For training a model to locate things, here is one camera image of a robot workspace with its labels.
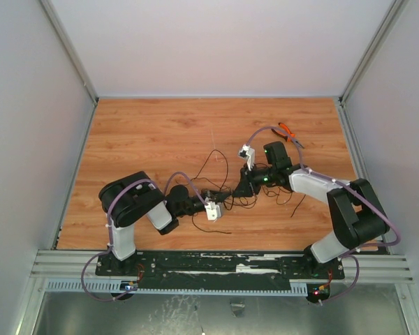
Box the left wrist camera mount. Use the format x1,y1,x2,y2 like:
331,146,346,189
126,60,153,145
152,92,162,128
205,202,223,221

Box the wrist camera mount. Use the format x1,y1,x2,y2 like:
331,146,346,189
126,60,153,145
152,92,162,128
238,144,256,171
205,202,223,221

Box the orange handled pliers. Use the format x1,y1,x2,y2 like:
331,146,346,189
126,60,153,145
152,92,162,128
271,122,304,149

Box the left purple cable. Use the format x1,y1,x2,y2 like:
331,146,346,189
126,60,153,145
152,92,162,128
80,171,210,303

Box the dark brown wire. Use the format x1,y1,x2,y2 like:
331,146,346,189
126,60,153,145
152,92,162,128
226,193,259,210

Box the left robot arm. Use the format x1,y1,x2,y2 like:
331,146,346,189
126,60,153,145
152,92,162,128
98,171,230,276

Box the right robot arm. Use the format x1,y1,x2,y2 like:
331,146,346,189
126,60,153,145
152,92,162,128
233,142,390,278

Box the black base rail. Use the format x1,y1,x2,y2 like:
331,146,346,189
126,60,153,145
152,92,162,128
95,251,345,291

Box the grey slotted cable duct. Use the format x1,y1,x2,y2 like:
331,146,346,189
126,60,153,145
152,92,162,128
44,278,308,297

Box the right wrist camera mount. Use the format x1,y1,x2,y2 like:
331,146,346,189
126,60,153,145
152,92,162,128
238,144,256,171

